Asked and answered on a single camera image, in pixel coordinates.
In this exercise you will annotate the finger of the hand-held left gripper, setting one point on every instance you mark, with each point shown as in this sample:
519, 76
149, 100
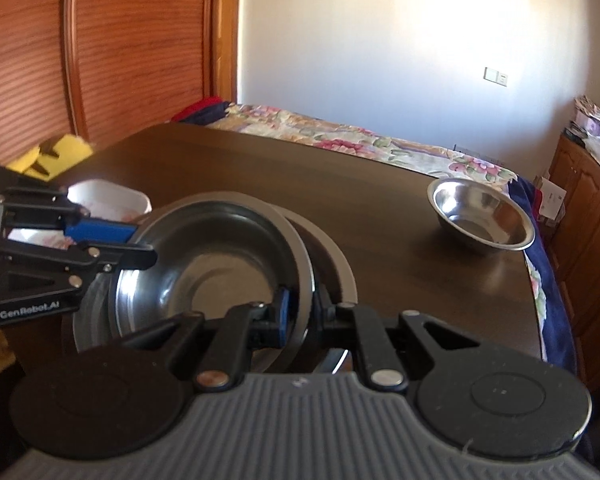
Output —
100, 231
130, 258

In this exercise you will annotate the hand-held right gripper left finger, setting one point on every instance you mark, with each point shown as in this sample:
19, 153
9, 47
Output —
282, 317

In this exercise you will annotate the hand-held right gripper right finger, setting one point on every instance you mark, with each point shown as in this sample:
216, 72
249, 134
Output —
322, 317

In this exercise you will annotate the white floral rectangular plate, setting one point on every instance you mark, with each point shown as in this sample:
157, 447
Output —
110, 200

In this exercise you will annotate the large stainless steel bowl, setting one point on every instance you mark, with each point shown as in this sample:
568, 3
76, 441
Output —
205, 260
330, 260

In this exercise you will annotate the yellow plush toy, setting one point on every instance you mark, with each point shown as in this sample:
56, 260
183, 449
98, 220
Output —
60, 152

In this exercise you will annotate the red cloth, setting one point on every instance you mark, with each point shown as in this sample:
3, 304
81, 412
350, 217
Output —
195, 109

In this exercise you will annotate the navy blue cloth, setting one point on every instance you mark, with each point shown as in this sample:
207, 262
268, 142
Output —
212, 115

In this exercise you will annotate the floral bedspread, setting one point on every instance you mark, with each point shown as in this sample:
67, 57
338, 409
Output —
340, 137

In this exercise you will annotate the wooden slatted wardrobe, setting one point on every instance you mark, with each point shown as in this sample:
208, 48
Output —
105, 50

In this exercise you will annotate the small stainless steel bowl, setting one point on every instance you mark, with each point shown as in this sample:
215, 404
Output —
480, 215

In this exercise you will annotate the navy blue blanket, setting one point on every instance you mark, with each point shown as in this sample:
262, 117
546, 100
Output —
555, 280

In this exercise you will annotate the white cardboard box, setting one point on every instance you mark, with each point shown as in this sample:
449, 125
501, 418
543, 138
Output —
552, 199

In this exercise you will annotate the wooden cabinet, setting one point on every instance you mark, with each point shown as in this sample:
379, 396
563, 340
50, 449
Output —
590, 240

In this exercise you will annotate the pile of papers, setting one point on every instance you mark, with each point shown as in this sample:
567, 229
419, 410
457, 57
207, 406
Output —
597, 120

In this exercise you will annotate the white wall switch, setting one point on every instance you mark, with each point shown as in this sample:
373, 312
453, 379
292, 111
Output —
495, 76

